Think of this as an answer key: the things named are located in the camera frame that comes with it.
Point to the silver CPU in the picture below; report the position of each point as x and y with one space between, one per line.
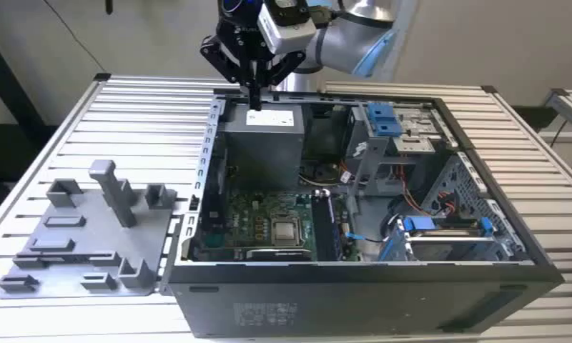
285 234

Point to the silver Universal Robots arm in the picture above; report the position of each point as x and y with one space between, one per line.
343 46

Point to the black RAM slot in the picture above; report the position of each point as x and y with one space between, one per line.
320 228
327 228

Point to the blue plastic drive latch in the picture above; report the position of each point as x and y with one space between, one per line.
381 112

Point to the aluminium side table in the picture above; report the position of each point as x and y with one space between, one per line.
567 103

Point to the short black antenna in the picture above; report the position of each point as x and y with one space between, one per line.
108 7

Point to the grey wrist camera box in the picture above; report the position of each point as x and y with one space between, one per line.
291 32

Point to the grey power supply unit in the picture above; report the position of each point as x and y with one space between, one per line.
261 153

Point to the green motherboard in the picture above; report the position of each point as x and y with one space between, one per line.
291 205

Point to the grey metal drive cage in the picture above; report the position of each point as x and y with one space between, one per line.
376 168

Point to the black open PC case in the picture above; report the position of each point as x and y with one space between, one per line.
315 303

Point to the black box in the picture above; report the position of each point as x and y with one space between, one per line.
533 118

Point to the black desk frame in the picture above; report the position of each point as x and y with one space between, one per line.
9 89

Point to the hard disk in blue carrier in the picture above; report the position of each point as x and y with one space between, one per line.
419 224

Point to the black case fan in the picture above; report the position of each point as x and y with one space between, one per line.
216 175

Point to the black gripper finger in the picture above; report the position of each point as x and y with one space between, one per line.
288 69
215 60

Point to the grey parts rack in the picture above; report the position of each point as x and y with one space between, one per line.
100 236

